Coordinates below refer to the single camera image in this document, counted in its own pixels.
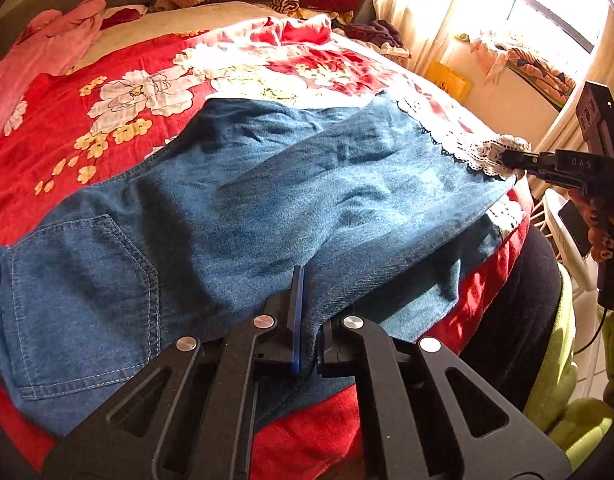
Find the red floral bed sheet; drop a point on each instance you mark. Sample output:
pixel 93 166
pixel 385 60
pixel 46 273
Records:
pixel 76 130

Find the yellow box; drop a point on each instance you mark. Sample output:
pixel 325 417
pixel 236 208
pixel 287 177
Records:
pixel 454 84

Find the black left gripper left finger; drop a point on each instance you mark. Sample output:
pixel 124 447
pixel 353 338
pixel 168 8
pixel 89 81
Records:
pixel 189 414

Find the blue denim lace-trimmed pants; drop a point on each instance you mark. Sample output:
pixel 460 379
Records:
pixel 196 238

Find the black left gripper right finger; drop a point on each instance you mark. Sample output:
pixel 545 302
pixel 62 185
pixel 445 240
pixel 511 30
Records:
pixel 425 414

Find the right hand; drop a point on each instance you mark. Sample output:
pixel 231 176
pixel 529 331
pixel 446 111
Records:
pixel 602 243

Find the pink blanket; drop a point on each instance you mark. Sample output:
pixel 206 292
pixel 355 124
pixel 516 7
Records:
pixel 51 43

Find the beige bed cover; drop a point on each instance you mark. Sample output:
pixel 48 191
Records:
pixel 181 21

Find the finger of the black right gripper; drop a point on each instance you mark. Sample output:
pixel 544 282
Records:
pixel 531 162

